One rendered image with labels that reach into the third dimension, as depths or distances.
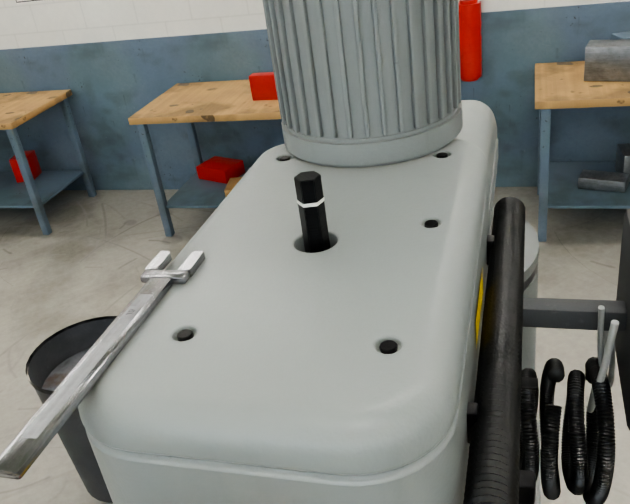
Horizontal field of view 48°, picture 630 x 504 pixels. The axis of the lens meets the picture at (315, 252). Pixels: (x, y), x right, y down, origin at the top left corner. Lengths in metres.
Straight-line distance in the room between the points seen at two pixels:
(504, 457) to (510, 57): 4.42
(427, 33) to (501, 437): 0.38
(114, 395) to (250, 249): 0.19
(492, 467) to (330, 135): 0.37
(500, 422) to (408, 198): 0.22
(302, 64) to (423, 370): 0.37
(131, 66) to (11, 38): 1.01
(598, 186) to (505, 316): 3.94
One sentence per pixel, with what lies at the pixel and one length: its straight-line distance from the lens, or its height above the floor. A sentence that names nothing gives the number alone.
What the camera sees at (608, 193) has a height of 0.23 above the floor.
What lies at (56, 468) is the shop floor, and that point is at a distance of 3.42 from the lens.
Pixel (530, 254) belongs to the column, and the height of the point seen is 1.56.
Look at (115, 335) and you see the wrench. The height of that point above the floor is 1.90.
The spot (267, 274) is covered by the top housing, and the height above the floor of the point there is 1.89.
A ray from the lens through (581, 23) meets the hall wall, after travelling 4.81.
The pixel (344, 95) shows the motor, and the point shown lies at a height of 1.97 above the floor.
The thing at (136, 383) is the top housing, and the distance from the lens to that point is 0.47.
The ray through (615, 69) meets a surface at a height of 0.95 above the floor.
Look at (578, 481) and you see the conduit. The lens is 1.00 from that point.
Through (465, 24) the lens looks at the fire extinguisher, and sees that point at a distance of 4.67.
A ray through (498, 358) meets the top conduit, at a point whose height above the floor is 1.81.
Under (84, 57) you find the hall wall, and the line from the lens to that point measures 5.78.
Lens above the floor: 2.17
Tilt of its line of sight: 29 degrees down
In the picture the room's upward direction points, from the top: 8 degrees counter-clockwise
